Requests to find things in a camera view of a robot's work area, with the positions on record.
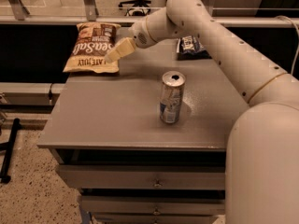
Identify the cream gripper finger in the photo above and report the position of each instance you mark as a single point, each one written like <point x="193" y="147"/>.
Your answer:
<point x="124" y="47"/>

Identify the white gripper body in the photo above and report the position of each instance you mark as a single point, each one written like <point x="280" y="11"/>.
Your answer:
<point x="139" y="36"/>

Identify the brown sea salt chip bag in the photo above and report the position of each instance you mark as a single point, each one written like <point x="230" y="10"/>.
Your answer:
<point x="94" y="41"/>

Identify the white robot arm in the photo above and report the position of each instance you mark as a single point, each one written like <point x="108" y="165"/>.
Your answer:
<point x="262" y="153"/>

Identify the blue chip bag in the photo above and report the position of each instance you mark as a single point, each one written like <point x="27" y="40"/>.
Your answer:
<point x="189" y="48"/>

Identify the black office chair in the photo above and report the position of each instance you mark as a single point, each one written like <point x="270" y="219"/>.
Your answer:
<point x="139" y="7"/>

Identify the silver blue drink can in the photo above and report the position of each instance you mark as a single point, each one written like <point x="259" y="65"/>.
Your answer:
<point x="173" y="83"/>

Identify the grey drawer cabinet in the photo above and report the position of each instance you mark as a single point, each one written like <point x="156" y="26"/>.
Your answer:
<point x="115" y="120"/>

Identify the top grey drawer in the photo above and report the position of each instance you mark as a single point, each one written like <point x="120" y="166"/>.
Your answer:
<point x="141" y="177"/>

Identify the grey drawer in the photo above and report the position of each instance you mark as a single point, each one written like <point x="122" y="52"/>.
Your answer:
<point x="151" y="206"/>
<point x="141" y="177"/>

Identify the black stand leg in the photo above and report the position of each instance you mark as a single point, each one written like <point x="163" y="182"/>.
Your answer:
<point x="7" y="147"/>

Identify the middle grey drawer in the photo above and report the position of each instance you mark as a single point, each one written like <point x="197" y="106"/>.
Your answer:
<point x="151" y="206"/>

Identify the metal railing frame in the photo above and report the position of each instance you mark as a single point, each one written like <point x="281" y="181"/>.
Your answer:
<point x="239" y="13"/>

